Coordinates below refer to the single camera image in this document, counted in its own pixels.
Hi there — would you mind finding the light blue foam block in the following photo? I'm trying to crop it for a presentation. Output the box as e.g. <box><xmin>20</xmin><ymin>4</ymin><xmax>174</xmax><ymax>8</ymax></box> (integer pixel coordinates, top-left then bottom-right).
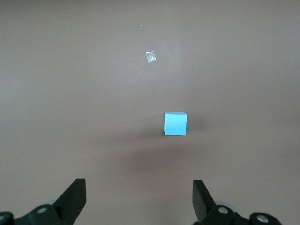
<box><xmin>163</xmin><ymin>111</ymin><xmax>188</xmax><ymax>136</ymax></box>

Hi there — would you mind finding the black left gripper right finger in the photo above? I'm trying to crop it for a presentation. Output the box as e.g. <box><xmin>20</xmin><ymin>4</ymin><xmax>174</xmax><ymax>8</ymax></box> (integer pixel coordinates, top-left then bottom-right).
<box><xmin>192</xmin><ymin>180</ymin><xmax>281</xmax><ymax>225</ymax></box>

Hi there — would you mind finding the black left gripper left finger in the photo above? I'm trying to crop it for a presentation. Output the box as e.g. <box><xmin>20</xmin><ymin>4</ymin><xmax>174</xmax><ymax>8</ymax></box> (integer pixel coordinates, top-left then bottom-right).
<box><xmin>0</xmin><ymin>178</ymin><xmax>87</xmax><ymax>225</ymax></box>

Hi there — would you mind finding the small clear tape piece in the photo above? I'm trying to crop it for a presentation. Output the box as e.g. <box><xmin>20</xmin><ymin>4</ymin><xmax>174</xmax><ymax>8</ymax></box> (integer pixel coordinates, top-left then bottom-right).
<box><xmin>145</xmin><ymin>51</ymin><xmax>157</xmax><ymax>64</ymax></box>

